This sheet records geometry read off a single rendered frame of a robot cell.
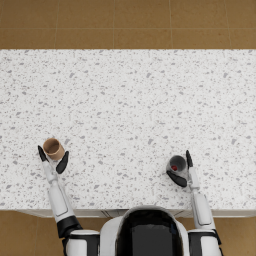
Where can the grey cup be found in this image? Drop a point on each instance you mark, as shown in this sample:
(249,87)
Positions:
(177,166)

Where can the red berry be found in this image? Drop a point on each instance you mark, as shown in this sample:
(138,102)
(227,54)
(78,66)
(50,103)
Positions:
(174,168)

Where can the brown paper cup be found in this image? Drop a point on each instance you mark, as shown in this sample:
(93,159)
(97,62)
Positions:
(53,148)

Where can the robot body with dark centre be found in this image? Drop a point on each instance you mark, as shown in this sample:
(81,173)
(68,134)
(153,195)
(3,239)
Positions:
(145,232)

